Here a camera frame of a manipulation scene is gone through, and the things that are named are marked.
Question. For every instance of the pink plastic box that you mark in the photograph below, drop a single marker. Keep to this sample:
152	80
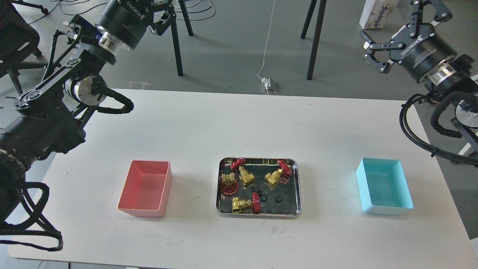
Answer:
146	189

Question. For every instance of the brass valve red handle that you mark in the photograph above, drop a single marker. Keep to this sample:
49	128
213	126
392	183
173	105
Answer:
239	205
272	179
229	185
247	178

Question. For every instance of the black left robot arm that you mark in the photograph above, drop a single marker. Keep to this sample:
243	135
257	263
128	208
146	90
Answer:
53	114

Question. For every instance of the light blue plastic box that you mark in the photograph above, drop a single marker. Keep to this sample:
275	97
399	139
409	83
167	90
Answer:
383	187

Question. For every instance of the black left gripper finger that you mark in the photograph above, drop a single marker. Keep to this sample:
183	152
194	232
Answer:
168	19

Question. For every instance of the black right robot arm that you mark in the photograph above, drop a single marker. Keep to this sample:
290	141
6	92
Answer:
449	84

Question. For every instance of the white cardboard box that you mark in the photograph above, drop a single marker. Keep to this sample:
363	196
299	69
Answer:
376	12

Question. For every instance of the black office chair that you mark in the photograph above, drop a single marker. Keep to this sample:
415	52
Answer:
18	40

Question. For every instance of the stainless steel tray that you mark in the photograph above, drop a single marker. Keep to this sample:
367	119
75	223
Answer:
288	188

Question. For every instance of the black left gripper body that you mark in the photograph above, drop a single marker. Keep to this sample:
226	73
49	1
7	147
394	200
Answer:
127	20

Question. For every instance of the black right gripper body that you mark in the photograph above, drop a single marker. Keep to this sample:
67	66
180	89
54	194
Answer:
421	52

